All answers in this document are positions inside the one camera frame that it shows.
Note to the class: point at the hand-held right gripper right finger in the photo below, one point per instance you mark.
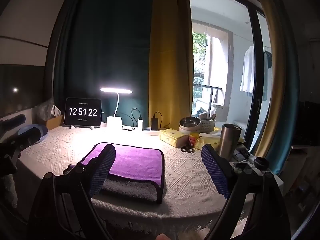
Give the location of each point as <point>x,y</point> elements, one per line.
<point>215,170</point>

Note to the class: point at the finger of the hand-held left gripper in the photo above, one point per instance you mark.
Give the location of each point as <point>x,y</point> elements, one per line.
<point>29,135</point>

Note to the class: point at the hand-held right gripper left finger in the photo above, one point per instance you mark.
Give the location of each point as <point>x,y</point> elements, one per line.
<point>103,170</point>

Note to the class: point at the purple and grey towel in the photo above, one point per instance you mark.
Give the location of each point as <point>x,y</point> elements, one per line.
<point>135,158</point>

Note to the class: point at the person's right hand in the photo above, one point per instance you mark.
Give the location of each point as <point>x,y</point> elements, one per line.
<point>162,236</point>

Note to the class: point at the blue plastic bowl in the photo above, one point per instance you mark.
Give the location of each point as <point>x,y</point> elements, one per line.
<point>33,133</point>

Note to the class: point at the cardboard box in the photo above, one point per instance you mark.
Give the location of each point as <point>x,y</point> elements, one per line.
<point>53,122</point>

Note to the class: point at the yellow flat packet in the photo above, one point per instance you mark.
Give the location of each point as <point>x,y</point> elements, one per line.
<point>209,142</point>

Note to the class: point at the clear plastic bag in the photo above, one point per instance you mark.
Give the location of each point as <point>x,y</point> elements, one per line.
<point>45,110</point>

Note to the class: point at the white textured tablecloth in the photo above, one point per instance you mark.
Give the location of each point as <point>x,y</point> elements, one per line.
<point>185,175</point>

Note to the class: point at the stainless steel tumbler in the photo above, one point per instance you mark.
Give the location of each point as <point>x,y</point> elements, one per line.
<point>229,141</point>

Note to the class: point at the black remote control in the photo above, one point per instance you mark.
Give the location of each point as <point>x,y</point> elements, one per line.
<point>243,152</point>

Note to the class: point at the black scissors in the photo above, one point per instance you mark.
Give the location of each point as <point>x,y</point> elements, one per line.
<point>187,149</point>

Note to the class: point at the small red yellow can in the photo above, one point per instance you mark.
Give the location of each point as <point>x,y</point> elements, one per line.
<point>193,139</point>

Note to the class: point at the white plastic basket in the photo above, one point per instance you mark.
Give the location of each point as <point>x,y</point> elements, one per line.
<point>208,125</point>

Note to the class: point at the black round lens cap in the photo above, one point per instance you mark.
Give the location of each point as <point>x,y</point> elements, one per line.
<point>261,162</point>

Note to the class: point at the metal bowl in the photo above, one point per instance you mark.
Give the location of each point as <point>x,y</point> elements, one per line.
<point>190,123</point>

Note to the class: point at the yellow tissue pack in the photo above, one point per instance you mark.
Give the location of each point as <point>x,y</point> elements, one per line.
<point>173,136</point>

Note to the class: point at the tablet with clock display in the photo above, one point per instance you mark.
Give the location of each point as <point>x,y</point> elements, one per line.
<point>83,111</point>

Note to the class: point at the white charger plug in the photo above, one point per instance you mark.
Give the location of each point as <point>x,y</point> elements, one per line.
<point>140,123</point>

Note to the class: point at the white power strip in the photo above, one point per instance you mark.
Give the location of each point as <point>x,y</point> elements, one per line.
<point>151,130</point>

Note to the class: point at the white desk lamp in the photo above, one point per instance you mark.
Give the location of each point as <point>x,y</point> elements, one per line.
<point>115,105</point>

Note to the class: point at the black power adapter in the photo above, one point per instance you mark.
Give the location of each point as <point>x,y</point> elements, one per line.
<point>155,123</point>

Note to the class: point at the hanging white shirt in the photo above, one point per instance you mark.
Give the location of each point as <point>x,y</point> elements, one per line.
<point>247,70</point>

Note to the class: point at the teal and yellow curtain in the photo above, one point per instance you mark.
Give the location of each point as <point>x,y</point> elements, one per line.
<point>280,85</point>

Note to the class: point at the dark green curtain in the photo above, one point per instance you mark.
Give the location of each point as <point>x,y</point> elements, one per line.
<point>105,47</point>

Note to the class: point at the mustard yellow curtain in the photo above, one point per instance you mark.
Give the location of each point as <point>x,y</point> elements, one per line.
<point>170,62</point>

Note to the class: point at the hanging dark garment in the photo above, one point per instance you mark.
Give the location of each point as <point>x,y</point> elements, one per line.
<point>268,58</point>

